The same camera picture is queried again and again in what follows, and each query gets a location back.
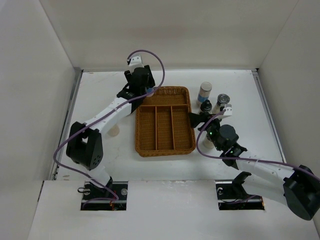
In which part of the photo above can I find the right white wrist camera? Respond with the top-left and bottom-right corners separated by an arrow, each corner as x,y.
222,104 -> 233,118

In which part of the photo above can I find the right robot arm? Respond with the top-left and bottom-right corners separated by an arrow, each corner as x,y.
188,109 -> 320,221

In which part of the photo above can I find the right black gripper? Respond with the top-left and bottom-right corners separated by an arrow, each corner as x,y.
187,112 -> 223,151

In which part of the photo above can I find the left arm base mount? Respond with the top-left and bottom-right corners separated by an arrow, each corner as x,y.
77,181 -> 129,211

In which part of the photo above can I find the brown wicker divided tray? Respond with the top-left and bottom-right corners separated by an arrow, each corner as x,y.
135,86 -> 196,157

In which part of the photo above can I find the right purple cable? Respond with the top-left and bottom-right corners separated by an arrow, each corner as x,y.
195,111 -> 320,181

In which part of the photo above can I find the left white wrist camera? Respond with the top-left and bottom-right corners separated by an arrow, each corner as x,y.
127,54 -> 144,73

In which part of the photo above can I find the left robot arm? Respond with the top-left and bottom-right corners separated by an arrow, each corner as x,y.
66,64 -> 155,200

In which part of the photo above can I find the silver lid blue label jar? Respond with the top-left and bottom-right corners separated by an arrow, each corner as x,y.
145,87 -> 156,98

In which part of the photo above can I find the black round cap spice bottle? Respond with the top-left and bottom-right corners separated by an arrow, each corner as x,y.
202,133 -> 215,149

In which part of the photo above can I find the yellow cap spice bottle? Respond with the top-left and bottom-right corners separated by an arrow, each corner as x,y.
107,124 -> 120,137

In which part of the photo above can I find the grey lid grinder bottle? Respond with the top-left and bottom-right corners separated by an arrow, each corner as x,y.
212,93 -> 230,115

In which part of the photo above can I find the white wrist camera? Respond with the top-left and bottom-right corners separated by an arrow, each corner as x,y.
222,104 -> 233,118
127,54 -> 144,73

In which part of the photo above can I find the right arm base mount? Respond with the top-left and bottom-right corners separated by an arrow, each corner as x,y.
215,172 -> 265,211

